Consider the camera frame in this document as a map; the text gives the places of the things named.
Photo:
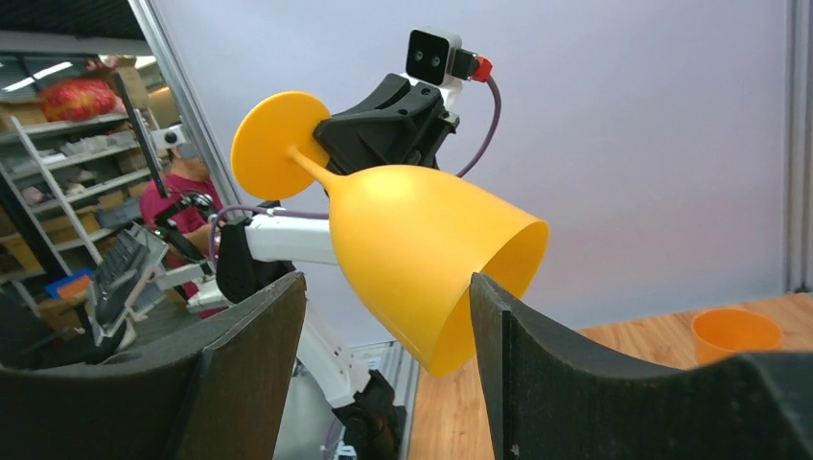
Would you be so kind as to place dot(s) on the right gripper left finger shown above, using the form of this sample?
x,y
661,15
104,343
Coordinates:
x,y
214,390

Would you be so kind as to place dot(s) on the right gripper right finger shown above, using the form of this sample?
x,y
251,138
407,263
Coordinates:
x,y
552,393

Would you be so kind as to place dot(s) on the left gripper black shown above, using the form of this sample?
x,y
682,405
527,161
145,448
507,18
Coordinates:
x,y
399,122

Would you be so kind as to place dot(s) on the yellow wine glass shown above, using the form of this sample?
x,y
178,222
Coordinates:
x,y
407,238

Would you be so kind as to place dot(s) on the orange wine glass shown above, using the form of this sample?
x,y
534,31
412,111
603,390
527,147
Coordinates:
x,y
722,332

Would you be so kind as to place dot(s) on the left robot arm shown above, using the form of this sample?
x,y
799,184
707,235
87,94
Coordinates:
x,y
257,250

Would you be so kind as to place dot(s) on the person in red shirt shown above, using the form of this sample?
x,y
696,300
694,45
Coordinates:
x,y
185,177

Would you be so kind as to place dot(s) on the storage shelf with goods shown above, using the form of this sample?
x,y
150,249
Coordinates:
x,y
68,150

